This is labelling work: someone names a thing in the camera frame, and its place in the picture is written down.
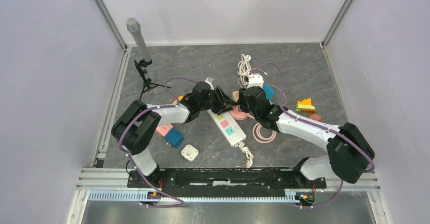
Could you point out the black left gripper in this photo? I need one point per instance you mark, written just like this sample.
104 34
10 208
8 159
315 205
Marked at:
221 107

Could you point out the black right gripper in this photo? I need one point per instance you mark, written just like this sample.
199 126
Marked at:
241 101

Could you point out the beige cube socket adapter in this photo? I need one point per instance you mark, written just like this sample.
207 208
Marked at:
235 96

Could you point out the pink round socket base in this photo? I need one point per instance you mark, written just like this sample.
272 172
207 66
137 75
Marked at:
238 115

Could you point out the light blue plug adapter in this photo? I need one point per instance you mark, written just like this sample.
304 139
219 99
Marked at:
268 92

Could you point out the white power strip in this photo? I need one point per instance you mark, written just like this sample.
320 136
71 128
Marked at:
229 128

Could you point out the yellow cube socket adapter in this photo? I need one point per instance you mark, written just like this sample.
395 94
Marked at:
178 100

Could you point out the white plug adapter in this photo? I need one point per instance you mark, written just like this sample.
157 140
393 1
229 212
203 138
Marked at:
189 152

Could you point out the blue cube socket adapter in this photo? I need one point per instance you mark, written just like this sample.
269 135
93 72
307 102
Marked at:
174 137

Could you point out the pink cube socket adapter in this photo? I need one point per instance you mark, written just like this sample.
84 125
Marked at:
164 129

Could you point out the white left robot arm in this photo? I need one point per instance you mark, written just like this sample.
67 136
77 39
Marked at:
136 126

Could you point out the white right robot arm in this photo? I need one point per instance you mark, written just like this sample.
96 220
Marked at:
348 154

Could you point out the orange round plug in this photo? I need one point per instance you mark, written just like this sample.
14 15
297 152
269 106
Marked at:
315 117

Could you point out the yellow green toy block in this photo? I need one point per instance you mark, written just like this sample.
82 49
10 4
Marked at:
305 106

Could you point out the grey microphone on stand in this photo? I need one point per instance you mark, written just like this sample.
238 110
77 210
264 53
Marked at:
134 27

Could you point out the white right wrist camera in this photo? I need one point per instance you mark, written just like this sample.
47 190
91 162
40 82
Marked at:
254 80

